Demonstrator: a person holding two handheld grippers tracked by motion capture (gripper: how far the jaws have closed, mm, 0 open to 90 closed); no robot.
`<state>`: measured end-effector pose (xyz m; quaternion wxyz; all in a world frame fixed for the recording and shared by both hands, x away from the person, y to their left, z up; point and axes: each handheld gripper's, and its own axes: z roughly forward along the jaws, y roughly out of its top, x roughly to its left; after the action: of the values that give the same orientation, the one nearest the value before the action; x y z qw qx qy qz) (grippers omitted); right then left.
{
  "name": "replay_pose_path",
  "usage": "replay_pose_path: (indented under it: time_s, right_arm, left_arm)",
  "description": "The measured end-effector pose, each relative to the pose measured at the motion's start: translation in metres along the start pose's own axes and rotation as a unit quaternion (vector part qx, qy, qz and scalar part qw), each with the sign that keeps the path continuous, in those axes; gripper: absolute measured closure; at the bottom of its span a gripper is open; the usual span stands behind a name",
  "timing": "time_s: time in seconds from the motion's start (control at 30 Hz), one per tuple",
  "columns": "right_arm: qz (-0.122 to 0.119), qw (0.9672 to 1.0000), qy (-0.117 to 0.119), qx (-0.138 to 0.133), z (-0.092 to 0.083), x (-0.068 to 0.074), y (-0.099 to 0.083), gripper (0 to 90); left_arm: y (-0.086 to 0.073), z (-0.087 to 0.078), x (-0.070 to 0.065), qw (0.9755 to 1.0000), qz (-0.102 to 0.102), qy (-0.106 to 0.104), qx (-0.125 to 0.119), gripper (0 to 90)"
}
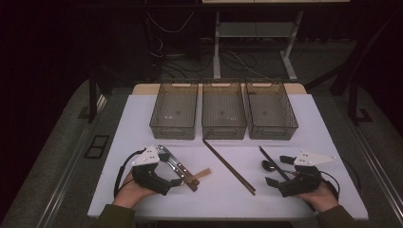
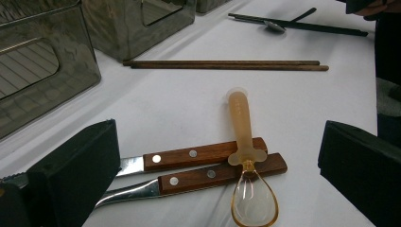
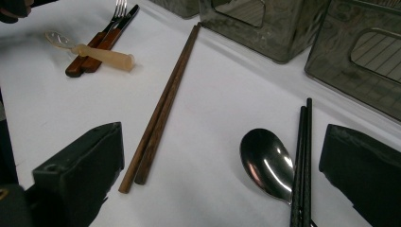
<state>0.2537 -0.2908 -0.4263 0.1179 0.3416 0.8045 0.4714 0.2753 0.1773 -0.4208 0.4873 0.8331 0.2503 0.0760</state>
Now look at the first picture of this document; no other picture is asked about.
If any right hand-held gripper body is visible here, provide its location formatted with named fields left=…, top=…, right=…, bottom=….
left=278, top=150, right=336, bottom=198

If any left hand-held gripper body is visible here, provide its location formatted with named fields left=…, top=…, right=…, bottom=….
left=131, top=144, right=174, bottom=197

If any black chopstick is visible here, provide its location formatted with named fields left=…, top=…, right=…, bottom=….
left=259, top=146, right=291, bottom=182
left=259, top=145, right=289, bottom=181

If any light wooden spoon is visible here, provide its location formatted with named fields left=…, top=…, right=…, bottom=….
left=186, top=167, right=212, bottom=184

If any transparent grey plastic bin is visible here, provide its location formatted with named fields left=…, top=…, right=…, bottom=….
left=245, top=78, right=299, bottom=141
left=201, top=78, right=248, bottom=141
left=149, top=79, right=200, bottom=141

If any person's left hand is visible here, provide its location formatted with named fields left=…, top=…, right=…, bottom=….
left=113, top=170, right=158, bottom=210

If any person's right hand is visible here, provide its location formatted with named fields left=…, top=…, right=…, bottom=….
left=296, top=181, right=340, bottom=214

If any right hand-held gripper cable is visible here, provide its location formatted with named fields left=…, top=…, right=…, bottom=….
left=319, top=170, right=341, bottom=201

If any aluminium rail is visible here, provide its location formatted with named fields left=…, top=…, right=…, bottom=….
left=36, top=94, right=108, bottom=228
left=348, top=122, right=403, bottom=219

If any black stand post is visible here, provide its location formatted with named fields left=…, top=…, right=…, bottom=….
left=348, top=79, right=374, bottom=126
left=88, top=72, right=99, bottom=124

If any tangle of black floor cables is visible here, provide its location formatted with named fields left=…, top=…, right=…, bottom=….
left=148, top=37, right=259, bottom=80

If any white metal desk frame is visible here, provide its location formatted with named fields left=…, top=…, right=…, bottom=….
left=201, top=0, right=351, bottom=82

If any thin white hanging cable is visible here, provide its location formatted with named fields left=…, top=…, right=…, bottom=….
left=146, top=10, right=195, bottom=34

